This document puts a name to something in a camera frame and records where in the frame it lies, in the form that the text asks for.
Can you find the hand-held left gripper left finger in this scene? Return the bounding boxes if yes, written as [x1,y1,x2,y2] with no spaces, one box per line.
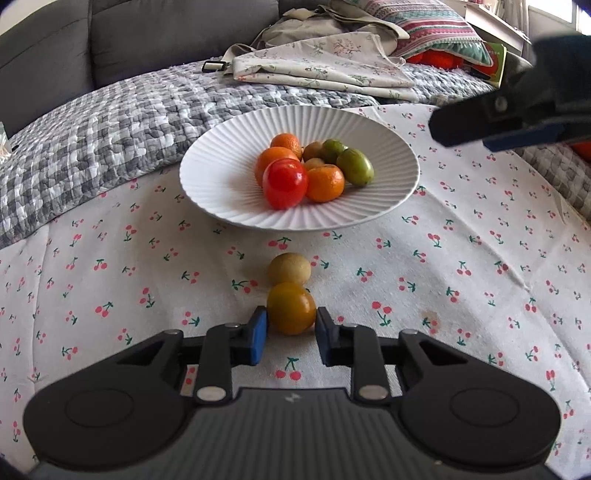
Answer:
[117,307,269,403]

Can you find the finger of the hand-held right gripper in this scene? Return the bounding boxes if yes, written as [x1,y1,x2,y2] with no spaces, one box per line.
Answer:
[530,30,591,79]
[428,69,591,152]

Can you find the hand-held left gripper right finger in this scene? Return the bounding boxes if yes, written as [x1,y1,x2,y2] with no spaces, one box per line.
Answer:
[315,307,467,403]

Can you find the orange-yellow tomato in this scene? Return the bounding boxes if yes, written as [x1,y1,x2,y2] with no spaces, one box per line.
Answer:
[266,282,317,336]

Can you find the white ribbed plate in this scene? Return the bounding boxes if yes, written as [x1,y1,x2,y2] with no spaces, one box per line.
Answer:
[179,105,421,230]

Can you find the red tomato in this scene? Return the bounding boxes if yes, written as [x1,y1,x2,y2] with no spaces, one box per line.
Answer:
[262,158,309,210]

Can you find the large mandarin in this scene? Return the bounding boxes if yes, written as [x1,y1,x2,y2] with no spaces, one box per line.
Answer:
[254,147,301,188]
[306,165,346,204]

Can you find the green jujube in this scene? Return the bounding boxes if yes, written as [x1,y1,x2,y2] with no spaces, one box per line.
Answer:
[336,148,375,188]
[320,139,349,166]

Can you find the small mandarin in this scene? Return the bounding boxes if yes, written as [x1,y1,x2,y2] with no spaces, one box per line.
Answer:
[270,133,304,160]

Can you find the white bookshelf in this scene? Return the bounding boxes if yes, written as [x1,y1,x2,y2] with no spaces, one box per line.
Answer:
[462,0,591,58]

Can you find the green and red book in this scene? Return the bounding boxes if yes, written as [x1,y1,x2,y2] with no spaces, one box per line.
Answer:
[462,41,509,89]

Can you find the red plush toy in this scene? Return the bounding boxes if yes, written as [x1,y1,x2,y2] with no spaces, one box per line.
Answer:
[407,48,463,69]

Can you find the cherry print cloth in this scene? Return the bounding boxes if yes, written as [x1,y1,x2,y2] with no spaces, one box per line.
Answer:
[0,104,591,476]

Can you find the striped patterned cushion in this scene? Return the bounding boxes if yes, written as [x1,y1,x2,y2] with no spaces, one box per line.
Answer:
[364,0,493,65]

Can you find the folded floral cloth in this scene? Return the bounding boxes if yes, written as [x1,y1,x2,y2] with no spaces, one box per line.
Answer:
[232,31,420,103]

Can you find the beige cloth bag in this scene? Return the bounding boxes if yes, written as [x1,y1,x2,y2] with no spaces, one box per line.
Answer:
[252,0,411,52]

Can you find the grey checked blanket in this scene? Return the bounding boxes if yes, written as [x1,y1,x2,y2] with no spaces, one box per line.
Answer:
[0,60,591,250]

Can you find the grey sofa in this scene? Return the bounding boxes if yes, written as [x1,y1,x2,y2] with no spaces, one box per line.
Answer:
[0,0,289,137]

